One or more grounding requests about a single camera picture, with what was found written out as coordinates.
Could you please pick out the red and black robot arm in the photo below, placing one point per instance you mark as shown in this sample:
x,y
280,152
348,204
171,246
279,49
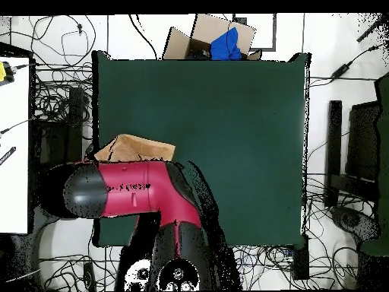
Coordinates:
x,y
136,191

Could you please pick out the green cloth covered stand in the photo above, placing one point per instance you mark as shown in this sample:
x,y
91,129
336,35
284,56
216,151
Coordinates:
x,y
383,158

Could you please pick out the black upright bar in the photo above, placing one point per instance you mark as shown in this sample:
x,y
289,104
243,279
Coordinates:
x,y
333,146

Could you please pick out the black power strip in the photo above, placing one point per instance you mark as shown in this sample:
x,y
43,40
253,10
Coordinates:
x,y
89,276

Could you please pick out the yellow and black device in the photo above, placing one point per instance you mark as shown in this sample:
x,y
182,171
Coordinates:
x,y
3,72

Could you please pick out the grey pedestal leg with foot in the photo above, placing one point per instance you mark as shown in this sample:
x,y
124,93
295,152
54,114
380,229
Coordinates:
x,y
45,243
352,220

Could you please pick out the black flat strip tool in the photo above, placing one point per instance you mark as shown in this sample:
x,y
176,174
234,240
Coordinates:
x,y
7,155

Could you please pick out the black rod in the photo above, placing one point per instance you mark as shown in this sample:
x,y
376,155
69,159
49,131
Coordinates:
x,y
372,29

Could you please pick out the open cardboard box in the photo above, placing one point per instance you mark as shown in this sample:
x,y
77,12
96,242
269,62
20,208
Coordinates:
x,y
179,45

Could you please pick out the black floor box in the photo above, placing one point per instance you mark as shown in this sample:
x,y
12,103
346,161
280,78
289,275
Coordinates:
x,y
301,258

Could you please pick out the blue cloth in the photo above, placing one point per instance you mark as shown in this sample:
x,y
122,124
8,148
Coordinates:
x,y
226,45

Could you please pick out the black panel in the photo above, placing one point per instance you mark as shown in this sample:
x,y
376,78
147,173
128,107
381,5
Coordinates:
x,y
363,143

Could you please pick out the black power adapter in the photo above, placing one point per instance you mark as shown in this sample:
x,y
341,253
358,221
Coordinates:
x,y
340,70

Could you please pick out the white side table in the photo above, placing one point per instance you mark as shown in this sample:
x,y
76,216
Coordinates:
x,y
13,146

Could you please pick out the dark green table cloth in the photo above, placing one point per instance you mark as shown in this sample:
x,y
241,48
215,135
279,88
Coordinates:
x,y
243,121

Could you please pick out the tan terry towel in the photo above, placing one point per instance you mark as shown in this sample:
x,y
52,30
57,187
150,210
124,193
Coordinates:
x,y
136,150

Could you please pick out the black equipment case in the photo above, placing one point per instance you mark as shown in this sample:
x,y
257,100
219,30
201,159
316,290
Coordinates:
x,y
57,143

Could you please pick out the dark square frame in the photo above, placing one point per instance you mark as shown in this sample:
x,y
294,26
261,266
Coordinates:
x,y
274,33

